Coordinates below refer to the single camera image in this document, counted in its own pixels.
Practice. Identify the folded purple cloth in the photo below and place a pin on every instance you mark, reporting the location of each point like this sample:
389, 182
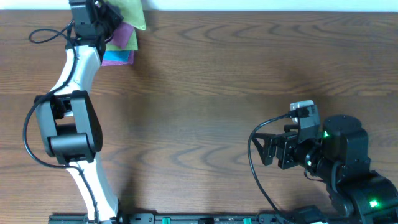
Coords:
111, 63
122, 35

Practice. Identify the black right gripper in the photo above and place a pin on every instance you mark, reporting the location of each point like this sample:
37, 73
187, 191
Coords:
286, 142

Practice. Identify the folded green stacked cloth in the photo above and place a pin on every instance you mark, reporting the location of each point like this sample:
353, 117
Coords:
131, 45

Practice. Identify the folded purple bottom cloth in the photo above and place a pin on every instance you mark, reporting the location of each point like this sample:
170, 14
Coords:
111, 63

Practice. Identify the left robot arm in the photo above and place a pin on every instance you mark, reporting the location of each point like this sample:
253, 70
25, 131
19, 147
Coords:
68, 124

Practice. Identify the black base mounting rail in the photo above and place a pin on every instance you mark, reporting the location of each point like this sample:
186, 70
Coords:
149, 218

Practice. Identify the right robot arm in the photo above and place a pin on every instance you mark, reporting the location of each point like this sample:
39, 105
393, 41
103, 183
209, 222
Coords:
338, 157

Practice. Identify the folded purple top cloth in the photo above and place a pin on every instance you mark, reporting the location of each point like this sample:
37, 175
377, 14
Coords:
122, 35

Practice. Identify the folded blue stacked cloth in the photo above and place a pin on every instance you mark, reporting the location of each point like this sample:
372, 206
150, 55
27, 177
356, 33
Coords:
119, 56

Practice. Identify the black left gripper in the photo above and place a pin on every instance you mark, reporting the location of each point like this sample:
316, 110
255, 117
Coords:
115, 17

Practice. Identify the light green cloth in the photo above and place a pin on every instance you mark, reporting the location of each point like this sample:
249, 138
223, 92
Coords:
132, 11

